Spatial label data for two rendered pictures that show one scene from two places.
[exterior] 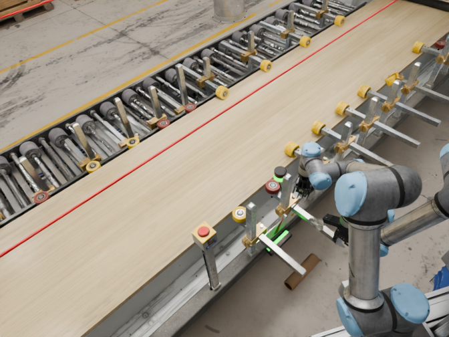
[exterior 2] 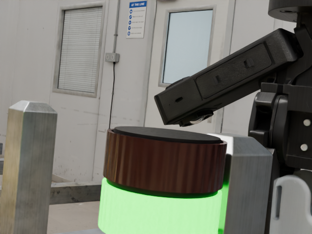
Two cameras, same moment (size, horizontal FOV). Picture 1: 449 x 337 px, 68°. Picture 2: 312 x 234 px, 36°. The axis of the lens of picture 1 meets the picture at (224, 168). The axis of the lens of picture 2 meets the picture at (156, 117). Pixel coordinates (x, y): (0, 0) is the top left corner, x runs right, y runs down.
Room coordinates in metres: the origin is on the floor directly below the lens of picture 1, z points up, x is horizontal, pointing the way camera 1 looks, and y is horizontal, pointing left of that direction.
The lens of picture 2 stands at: (1.02, -0.02, 1.13)
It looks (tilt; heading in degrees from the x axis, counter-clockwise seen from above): 3 degrees down; 269
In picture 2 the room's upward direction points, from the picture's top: 6 degrees clockwise
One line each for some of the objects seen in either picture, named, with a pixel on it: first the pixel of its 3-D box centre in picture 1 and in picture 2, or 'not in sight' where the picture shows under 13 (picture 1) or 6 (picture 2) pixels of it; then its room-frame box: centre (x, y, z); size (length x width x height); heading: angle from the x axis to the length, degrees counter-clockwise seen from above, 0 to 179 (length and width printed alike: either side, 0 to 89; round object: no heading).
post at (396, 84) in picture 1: (385, 112); not in sight; (1.61, -1.07, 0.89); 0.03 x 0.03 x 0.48; 39
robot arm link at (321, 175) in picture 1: (322, 174); not in sight; (0.81, -0.38, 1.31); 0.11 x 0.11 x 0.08; 4
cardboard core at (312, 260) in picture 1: (302, 271); not in sight; (0.97, -0.48, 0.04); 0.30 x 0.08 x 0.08; 129
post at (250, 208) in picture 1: (250, 233); not in sight; (0.82, -0.10, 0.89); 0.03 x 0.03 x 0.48; 39
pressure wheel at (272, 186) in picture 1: (272, 190); not in sight; (1.09, -0.25, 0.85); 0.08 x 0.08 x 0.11
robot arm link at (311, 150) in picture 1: (310, 156); not in sight; (0.91, -0.36, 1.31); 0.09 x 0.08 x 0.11; 4
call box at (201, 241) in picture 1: (204, 237); not in sight; (0.66, 0.10, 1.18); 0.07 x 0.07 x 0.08; 39
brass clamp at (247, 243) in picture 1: (254, 235); not in sight; (0.83, -0.12, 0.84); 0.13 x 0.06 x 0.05; 129
